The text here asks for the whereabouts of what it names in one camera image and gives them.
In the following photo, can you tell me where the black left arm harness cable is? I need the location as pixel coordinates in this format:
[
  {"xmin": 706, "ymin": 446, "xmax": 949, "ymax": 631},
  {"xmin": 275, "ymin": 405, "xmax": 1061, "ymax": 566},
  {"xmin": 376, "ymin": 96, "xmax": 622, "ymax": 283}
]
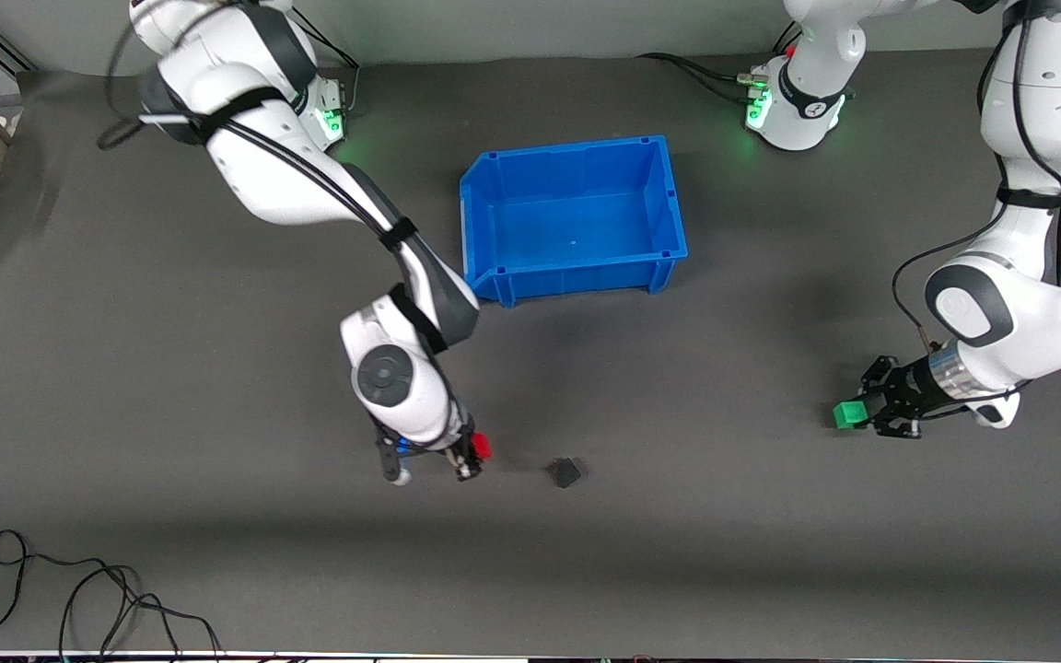
[{"xmin": 890, "ymin": 0, "xmax": 1061, "ymax": 355}]

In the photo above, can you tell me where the black left arm base cable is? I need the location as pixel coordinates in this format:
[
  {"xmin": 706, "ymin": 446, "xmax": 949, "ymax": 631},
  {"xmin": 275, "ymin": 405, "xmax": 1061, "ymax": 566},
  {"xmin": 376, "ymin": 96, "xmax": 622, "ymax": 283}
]
[{"xmin": 635, "ymin": 52, "xmax": 769, "ymax": 104}]

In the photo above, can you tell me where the black right arm base cable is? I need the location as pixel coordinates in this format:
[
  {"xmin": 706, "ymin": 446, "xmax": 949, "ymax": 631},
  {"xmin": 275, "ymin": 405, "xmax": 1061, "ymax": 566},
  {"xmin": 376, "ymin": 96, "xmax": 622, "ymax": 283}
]
[{"xmin": 291, "ymin": 11, "xmax": 362, "ymax": 116}]

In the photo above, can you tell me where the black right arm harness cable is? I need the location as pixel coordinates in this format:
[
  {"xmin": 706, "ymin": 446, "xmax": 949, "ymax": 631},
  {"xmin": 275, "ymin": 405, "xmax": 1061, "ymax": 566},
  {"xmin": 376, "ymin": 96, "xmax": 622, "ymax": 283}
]
[{"xmin": 96, "ymin": 0, "xmax": 460, "ymax": 355}]

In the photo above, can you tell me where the black arm base cable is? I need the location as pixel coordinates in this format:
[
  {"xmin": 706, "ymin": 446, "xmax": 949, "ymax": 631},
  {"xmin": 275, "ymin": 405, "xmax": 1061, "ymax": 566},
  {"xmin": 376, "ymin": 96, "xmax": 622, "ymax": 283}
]
[
  {"xmin": 635, "ymin": 52, "xmax": 769, "ymax": 104},
  {"xmin": 291, "ymin": 11, "xmax": 362, "ymax": 116}
]

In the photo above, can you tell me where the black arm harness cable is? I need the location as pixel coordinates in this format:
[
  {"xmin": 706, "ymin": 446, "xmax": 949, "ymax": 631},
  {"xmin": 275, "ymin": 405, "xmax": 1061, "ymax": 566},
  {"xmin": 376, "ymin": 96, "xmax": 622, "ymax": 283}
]
[
  {"xmin": 96, "ymin": 0, "xmax": 460, "ymax": 355},
  {"xmin": 890, "ymin": 0, "xmax": 1061, "ymax": 355}
]

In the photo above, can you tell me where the thin black loose cable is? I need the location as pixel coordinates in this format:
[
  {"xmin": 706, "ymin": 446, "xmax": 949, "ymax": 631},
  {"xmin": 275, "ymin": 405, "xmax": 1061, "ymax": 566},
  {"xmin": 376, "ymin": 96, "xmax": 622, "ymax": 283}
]
[{"xmin": 0, "ymin": 529, "xmax": 224, "ymax": 658}]

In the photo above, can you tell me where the blue plastic storage bin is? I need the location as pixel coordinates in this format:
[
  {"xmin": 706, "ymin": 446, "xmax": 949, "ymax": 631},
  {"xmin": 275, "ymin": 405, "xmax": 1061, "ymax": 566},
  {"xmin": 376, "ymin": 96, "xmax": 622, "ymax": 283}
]
[{"xmin": 459, "ymin": 134, "xmax": 690, "ymax": 308}]

